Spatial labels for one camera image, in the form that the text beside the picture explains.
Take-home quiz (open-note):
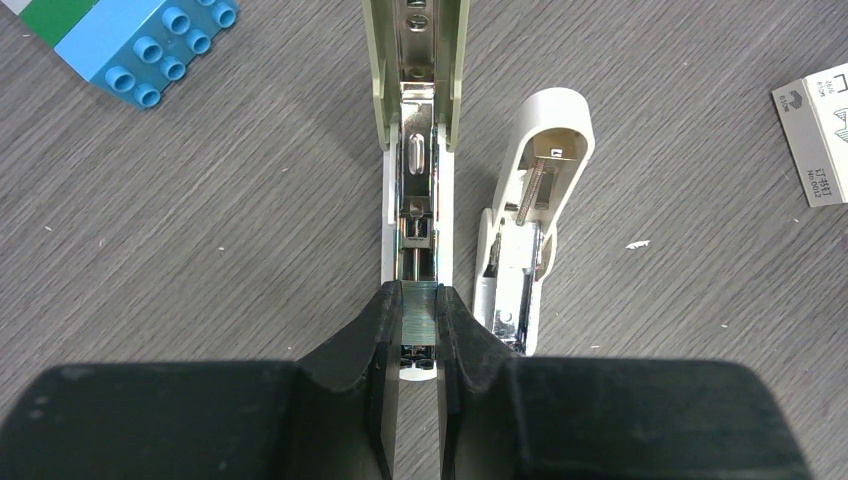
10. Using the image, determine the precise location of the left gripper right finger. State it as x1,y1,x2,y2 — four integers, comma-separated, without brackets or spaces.
435,286,812,479

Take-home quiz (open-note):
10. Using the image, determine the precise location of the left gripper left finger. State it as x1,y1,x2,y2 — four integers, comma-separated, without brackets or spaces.
1,282,402,479

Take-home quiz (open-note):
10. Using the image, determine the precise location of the silver staple strip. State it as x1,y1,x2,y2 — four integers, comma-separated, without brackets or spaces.
401,281,438,347

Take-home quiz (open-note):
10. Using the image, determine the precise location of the white staple remover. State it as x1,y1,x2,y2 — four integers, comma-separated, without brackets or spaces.
473,87,596,356

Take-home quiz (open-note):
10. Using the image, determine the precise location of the beige white stapler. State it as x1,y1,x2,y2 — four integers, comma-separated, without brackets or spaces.
362,0,470,381

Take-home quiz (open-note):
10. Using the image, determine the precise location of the white staple box sleeve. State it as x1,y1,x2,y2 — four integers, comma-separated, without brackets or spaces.
771,64,847,208

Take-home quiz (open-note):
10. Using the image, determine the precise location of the blue green brick stack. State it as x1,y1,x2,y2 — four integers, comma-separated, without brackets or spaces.
2,0,240,110

